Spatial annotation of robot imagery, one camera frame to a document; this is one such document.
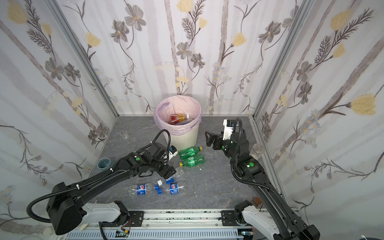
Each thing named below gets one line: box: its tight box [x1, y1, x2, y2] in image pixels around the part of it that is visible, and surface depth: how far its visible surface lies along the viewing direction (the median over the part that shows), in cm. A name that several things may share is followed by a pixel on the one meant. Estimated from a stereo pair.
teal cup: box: [97, 157, 111, 170], surface depth 89 cm
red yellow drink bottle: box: [170, 113, 191, 125], surface depth 100 cm
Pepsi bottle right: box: [166, 182, 185, 195], surface depth 81 cm
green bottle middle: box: [179, 154, 206, 168], surface depth 92 cm
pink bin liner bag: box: [153, 94, 202, 136], surface depth 93 cm
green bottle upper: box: [179, 146, 203, 160], surface depth 96 cm
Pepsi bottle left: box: [128, 183, 155, 196], surface depth 80 cm
